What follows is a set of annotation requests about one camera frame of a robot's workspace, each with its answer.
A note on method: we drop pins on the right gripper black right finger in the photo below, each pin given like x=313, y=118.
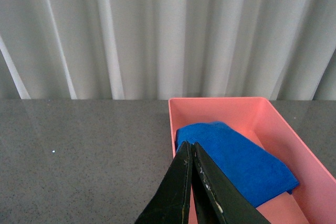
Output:
x=216, y=199

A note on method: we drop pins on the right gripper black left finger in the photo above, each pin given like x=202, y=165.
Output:
x=171, y=202

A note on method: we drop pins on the blue microfiber cloth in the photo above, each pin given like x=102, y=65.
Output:
x=258, y=175

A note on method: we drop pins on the pink plastic bin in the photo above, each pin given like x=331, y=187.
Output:
x=300, y=133

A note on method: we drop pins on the white pleated curtain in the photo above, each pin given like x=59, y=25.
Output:
x=159, y=49

